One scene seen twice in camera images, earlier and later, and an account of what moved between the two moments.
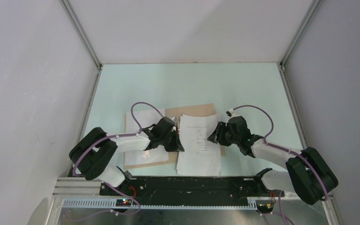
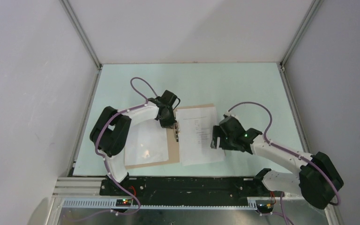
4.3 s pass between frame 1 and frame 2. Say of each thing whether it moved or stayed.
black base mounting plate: stayed
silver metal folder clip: stayed
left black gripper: moved
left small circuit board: stayed
